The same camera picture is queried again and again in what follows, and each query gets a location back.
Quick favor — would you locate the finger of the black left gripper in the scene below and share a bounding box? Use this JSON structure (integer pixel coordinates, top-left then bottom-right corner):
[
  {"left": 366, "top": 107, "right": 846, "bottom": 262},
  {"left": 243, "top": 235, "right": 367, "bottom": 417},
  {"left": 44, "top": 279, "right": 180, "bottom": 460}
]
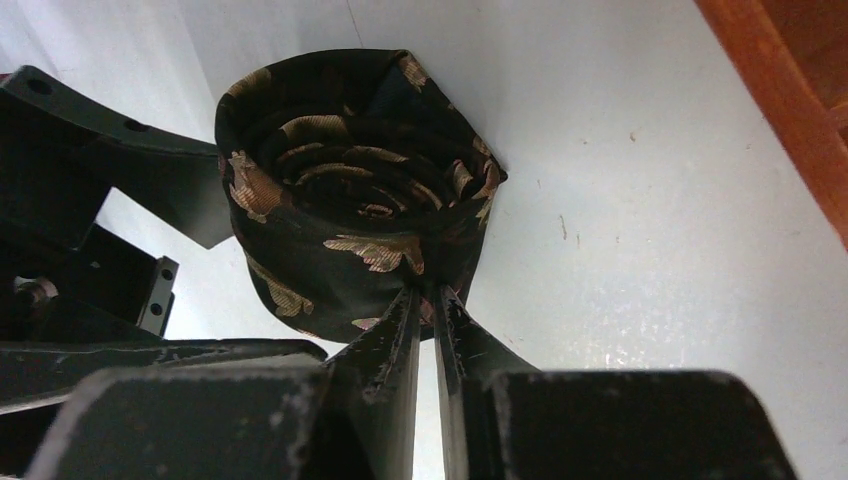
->
[
  {"left": 1, "top": 339, "right": 328, "bottom": 414},
  {"left": 1, "top": 65, "right": 232, "bottom": 249}
]

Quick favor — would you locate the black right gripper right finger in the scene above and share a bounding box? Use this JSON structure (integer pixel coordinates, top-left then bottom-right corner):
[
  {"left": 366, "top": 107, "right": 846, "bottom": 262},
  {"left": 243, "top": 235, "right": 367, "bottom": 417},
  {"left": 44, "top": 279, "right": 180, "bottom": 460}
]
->
[{"left": 433, "top": 286, "right": 796, "bottom": 479}]

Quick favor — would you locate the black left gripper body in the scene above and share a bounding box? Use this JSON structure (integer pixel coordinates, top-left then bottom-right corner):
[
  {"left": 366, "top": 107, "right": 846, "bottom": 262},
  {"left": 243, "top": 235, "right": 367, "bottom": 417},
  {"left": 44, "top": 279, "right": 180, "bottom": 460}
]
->
[{"left": 0, "top": 86, "right": 180, "bottom": 478}]

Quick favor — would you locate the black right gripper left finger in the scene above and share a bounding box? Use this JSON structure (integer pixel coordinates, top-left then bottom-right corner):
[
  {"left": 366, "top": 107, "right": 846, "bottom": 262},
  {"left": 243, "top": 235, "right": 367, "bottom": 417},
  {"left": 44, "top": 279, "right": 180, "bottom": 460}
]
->
[{"left": 26, "top": 288, "right": 420, "bottom": 479}]

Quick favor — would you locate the black gold floral tie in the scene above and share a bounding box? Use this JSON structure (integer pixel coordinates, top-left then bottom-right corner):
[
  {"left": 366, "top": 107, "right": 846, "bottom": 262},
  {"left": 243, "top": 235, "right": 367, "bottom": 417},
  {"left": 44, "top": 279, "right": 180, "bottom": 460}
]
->
[{"left": 215, "top": 49, "right": 508, "bottom": 343}]

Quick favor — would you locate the wooden compartment tray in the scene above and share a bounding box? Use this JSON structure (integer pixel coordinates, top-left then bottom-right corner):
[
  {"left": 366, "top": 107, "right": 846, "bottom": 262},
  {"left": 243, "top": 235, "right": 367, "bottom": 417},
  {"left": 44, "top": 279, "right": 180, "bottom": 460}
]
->
[{"left": 697, "top": 0, "right": 847, "bottom": 241}]

